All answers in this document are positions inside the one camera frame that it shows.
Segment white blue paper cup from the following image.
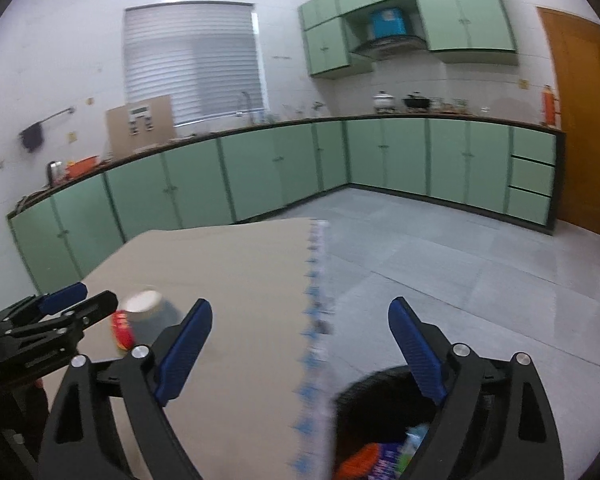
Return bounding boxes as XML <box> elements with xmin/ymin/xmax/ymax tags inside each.
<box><xmin>117</xmin><ymin>289</ymin><xmax>183</xmax><ymax>348</ymax></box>

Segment blue green milk carton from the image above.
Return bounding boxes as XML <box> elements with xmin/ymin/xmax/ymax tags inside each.
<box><xmin>396</xmin><ymin>424</ymin><xmax>429</xmax><ymax>478</ymax></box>

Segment blue red snack bag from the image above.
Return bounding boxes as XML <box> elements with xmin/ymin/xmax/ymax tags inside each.
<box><xmin>367</xmin><ymin>443</ymin><xmax>402</xmax><ymax>480</ymax></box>

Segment black trash bin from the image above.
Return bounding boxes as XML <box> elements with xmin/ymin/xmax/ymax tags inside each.
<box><xmin>329</xmin><ymin>364</ymin><xmax>506</xmax><ymax>480</ymax></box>

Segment green lower kitchen cabinets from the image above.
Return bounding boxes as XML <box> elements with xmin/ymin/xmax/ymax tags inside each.
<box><xmin>7</xmin><ymin>115</ymin><xmax>566</xmax><ymax>294</ymax></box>

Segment red crushed paper cup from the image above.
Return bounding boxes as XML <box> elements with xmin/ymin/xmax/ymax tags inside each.
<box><xmin>111</xmin><ymin>310</ymin><xmax>135</xmax><ymax>351</ymax></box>

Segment steel electric kettle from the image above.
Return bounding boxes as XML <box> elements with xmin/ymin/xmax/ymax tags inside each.
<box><xmin>46</xmin><ymin>160</ymin><xmax>66</xmax><ymax>188</ymax></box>

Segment orange plastic basin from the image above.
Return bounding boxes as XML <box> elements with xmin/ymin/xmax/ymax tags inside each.
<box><xmin>66</xmin><ymin>156</ymin><xmax>98</xmax><ymax>179</ymax></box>

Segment cardboard board with printout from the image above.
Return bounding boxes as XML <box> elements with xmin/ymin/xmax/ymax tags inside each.
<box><xmin>106</xmin><ymin>96</ymin><xmax>176</xmax><ymax>159</ymax></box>

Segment chrome sink faucet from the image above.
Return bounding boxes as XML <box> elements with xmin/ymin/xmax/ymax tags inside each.
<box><xmin>236</xmin><ymin>90</ymin><xmax>253</xmax><ymax>122</ymax></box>

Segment orange thermos bottle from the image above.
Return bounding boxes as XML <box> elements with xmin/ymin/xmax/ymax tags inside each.
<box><xmin>542</xmin><ymin>84</ymin><xmax>557</xmax><ymax>127</ymax></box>

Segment window blind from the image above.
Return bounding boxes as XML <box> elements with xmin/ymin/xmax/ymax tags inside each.
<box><xmin>123</xmin><ymin>1</ymin><xmax>266</xmax><ymax>126</ymax></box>

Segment black wok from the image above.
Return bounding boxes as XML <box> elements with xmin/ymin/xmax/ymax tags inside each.
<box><xmin>402</xmin><ymin>92</ymin><xmax>431</xmax><ymax>113</ymax></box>

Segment white cooking pot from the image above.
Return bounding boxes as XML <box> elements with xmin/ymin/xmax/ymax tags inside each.
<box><xmin>373</xmin><ymin>91</ymin><xmax>396</xmax><ymax>114</ymax></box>

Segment brown wooden door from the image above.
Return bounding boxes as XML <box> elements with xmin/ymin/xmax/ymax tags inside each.
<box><xmin>538</xmin><ymin>8</ymin><xmax>600</xmax><ymax>234</ymax></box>

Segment range hood with blue box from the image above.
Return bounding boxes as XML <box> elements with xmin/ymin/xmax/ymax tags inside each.
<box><xmin>350</xmin><ymin>8</ymin><xmax>428</xmax><ymax>61</ymax></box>

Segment dark towel on rail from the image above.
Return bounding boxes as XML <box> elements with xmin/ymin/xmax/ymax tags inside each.
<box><xmin>19</xmin><ymin>122</ymin><xmax>44</xmax><ymax>153</ymax></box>

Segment wall towel rail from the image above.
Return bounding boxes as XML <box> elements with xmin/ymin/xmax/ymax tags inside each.
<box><xmin>19</xmin><ymin>106</ymin><xmax>76</xmax><ymax>136</ymax></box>

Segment green upper wall cabinets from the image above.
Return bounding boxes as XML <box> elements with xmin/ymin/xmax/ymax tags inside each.
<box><xmin>299</xmin><ymin>0</ymin><xmax>518</xmax><ymax>79</ymax></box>

